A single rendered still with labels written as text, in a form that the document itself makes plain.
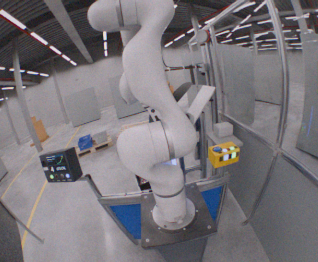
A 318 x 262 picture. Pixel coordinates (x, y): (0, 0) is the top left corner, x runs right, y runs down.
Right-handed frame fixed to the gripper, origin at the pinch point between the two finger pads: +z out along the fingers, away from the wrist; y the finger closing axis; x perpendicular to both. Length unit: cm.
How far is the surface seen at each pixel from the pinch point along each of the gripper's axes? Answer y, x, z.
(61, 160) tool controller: -18, 57, -18
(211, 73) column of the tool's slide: 59, -66, -6
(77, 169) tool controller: -14, 56, -7
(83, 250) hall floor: -29, 149, 80
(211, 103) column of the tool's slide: 64, -54, 25
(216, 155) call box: -18.6, -18.8, 20.4
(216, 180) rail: -15.8, -15.0, 42.7
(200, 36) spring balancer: 63, -75, -46
